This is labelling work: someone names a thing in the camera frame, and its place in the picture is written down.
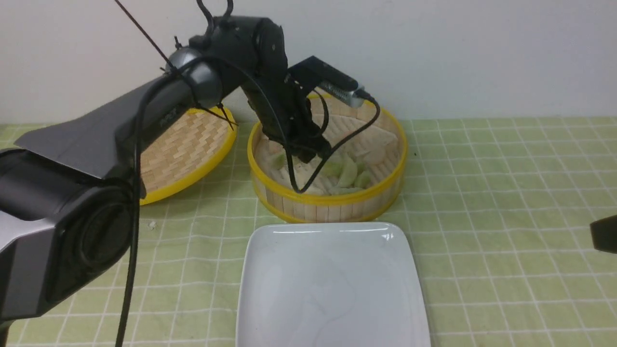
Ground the bamboo steamer lid yellow rim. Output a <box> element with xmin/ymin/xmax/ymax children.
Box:
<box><xmin>140</xmin><ymin>107</ymin><xmax>238</xmax><ymax>206</ymax></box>

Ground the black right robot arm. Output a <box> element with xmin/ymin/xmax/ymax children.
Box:
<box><xmin>589</xmin><ymin>215</ymin><xmax>617</xmax><ymax>254</ymax></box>

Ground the green checkered tablecloth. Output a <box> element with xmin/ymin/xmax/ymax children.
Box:
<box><xmin>0</xmin><ymin>118</ymin><xmax>617</xmax><ymax>347</ymax></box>

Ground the white square plate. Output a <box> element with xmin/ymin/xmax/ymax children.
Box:
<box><xmin>236</xmin><ymin>222</ymin><xmax>431</xmax><ymax>347</ymax></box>

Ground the green dumpling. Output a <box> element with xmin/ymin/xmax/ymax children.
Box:
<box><xmin>336</xmin><ymin>154</ymin><xmax>358</xmax><ymax>188</ymax></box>
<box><xmin>266</xmin><ymin>151</ymin><xmax>287</xmax><ymax>171</ymax></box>
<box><xmin>353</xmin><ymin>171</ymin><xmax>372</xmax><ymax>189</ymax></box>
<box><xmin>321</xmin><ymin>160</ymin><xmax>344</xmax><ymax>178</ymax></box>

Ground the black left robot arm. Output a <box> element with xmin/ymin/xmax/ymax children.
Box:
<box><xmin>0</xmin><ymin>15</ymin><xmax>332</xmax><ymax>340</ymax></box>

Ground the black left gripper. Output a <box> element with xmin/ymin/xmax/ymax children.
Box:
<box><xmin>241</xmin><ymin>72</ymin><xmax>332</xmax><ymax>162</ymax></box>

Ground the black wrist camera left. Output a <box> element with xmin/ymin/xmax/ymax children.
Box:
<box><xmin>287</xmin><ymin>55</ymin><xmax>370</xmax><ymax>108</ymax></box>

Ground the white dumpling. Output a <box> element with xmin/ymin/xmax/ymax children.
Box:
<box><xmin>357</xmin><ymin>147</ymin><xmax>387</xmax><ymax>165</ymax></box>
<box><xmin>293</xmin><ymin>163</ymin><xmax>315</xmax><ymax>188</ymax></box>

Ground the bamboo steamer basket yellow rim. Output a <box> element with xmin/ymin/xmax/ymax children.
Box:
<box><xmin>247</xmin><ymin>108</ymin><xmax>407</xmax><ymax>223</ymax></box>

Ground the white steamer liner paper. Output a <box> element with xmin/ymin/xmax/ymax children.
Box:
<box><xmin>253</xmin><ymin>126</ymin><xmax>401</xmax><ymax>196</ymax></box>

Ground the white dumpling front rim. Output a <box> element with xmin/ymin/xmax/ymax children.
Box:
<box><xmin>304</xmin><ymin>186</ymin><xmax>327</xmax><ymax>196</ymax></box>

